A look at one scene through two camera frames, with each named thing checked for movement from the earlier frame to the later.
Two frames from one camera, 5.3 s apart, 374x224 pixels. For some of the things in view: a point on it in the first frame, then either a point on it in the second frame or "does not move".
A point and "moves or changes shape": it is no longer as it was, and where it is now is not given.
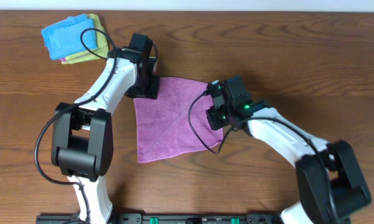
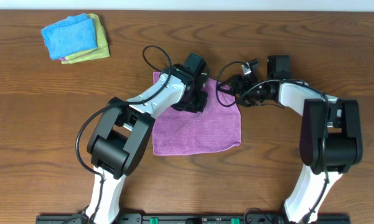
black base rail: (190, 218) does not move
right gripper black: (214, 119) → (240, 88)
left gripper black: (144, 92) → (193, 106)
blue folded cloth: (63, 38) does not move
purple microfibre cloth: (162, 126) moves or changes shape
